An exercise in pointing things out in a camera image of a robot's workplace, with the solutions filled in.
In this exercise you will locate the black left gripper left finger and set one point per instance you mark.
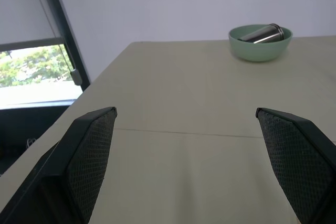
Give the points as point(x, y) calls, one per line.
point(78, 161)

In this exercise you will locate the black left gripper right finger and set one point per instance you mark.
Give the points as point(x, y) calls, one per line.
point(296, 161)

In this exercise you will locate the pale green bowl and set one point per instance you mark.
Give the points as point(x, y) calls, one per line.
point(258, 51)

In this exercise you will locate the stainless steel cup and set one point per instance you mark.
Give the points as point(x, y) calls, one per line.
point(263, 36)

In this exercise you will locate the white roller blind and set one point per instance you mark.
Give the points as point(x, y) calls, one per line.
point(22, 6)

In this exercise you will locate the black window frame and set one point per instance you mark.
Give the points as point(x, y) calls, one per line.
point(68, 37)

